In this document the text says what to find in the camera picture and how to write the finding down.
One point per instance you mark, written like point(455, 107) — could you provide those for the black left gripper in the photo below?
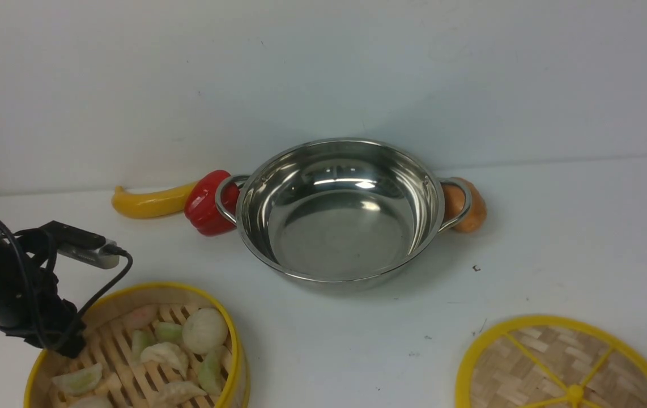
point(30, 306)

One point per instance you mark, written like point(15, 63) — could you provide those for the yellow rimmed bamboo steamer basket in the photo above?
point(108, 342)

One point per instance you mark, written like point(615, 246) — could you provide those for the yellow woven bamboo steamer lid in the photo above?
point(550, 361)

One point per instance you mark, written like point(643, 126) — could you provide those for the stainless steel pot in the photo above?
point(342, 214)

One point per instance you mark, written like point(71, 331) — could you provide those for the green dumpling left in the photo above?
point(79, 382)

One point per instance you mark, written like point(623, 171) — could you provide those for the yellow squash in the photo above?
point(151, 205)

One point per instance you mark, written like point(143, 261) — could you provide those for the pink tinted dumpling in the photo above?
point(141, 317)

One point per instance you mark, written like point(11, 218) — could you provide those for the green dumpling centre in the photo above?
point(140, 340)

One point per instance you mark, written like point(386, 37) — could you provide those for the green dumpling near pink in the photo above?
point(168, 332)

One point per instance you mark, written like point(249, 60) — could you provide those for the white crescent dumpling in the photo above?
point(167, 354)

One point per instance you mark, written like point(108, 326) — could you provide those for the red bell pepper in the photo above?
point(200, 208)

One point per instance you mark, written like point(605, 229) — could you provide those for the white pleated dumpling lower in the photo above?
point(175, 393)

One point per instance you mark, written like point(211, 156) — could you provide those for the round white bun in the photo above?
point(204, 330)

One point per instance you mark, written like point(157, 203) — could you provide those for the green dumpling right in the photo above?
point(209, 374)

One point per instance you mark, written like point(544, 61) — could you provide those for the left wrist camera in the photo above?
point(84, 246)

